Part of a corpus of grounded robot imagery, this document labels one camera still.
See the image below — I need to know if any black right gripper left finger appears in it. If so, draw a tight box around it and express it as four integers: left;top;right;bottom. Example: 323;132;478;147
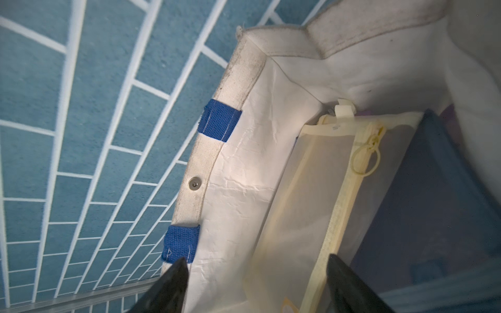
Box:
129;258;189;313

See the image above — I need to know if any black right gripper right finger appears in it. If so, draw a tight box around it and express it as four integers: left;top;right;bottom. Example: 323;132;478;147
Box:
326;254;394;313

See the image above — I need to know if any yellow mesh pouch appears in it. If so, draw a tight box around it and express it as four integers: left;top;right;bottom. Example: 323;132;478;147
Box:
243;100;423;312

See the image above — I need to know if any white canvas Doraemon tote bag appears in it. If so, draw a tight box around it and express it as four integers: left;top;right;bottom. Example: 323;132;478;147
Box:
163;1;500;312

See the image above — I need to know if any teal blue mesh pouch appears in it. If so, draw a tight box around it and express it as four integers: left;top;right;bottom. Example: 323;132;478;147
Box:
351;112;500;312

